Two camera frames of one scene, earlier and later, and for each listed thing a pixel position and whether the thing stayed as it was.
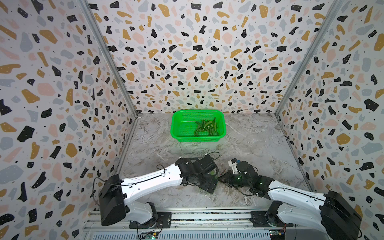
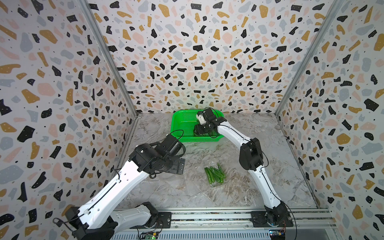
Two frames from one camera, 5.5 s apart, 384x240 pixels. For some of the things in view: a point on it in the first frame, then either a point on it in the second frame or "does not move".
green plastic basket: (198, 125) does not move
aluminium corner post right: (329, 17) does not move
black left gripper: (208, 185) -> (177, 168)
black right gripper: (227, 176) -> (197, 130)
